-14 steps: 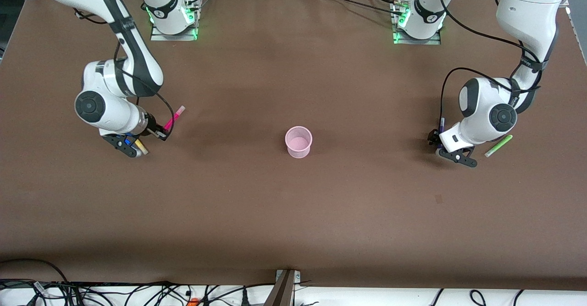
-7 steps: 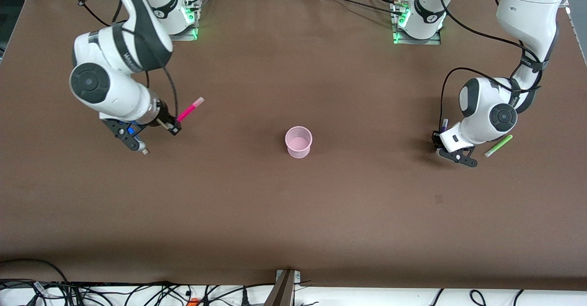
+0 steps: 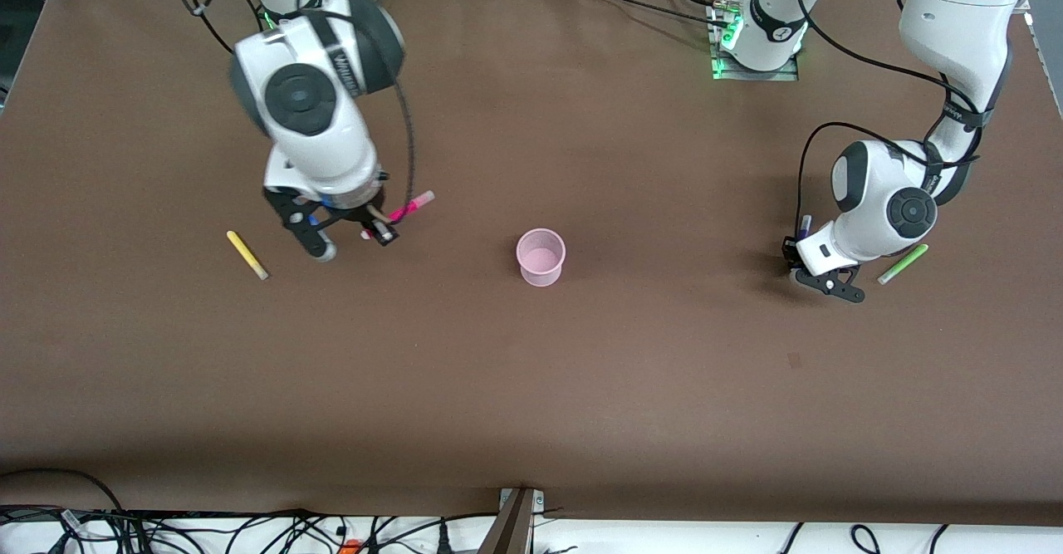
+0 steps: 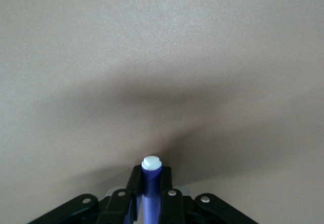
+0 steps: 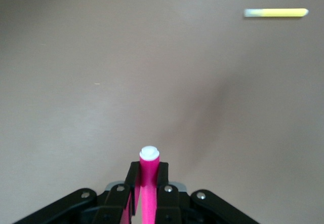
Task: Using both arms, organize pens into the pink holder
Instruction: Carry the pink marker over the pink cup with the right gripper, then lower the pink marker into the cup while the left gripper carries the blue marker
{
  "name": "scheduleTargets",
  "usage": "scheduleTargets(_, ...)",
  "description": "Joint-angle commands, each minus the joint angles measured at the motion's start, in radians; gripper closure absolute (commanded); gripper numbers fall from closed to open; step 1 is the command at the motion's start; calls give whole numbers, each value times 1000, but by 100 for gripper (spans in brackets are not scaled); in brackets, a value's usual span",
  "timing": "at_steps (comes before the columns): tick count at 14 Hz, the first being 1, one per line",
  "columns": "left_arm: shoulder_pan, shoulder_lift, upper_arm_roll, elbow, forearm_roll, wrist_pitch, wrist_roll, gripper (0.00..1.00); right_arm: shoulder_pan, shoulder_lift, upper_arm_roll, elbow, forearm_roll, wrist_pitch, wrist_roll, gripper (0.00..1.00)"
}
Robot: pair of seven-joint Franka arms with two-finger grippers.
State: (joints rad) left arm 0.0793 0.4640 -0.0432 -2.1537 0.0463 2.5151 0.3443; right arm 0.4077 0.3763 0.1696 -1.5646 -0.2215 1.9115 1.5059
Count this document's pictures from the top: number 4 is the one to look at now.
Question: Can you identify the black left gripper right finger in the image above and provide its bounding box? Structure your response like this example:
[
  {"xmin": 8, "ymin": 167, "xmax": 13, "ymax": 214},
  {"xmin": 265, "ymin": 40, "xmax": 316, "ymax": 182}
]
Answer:
[{"xmin": 159, "ymin": 166, "xmax": 259, "ymax": 224}]

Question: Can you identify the purple marker pen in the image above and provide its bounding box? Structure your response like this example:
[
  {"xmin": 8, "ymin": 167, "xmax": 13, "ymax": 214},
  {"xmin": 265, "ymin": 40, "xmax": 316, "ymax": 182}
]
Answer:
[{"xmin": 140, "ymin": 155, "xmax": 163, "ymax": 224}]

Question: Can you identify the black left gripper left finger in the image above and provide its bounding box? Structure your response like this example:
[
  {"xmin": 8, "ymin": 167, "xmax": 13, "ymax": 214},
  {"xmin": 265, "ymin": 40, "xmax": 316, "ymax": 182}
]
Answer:
[{"xmin": 27, "ymin": 165, "xmax": 143, "ymax": 224}]

